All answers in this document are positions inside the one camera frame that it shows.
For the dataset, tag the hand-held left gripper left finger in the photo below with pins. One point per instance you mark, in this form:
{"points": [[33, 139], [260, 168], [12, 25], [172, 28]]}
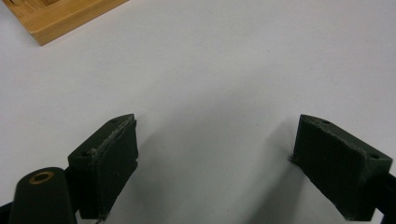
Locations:
{"points": [[109, 168]]}

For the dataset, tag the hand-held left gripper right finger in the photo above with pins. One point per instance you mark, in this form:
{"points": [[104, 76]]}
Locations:
{"points": [[336, 168]]}

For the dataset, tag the three-tier wooden shoe rack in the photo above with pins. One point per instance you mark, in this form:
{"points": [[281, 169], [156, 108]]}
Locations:
{"points": [[62, 18]]}

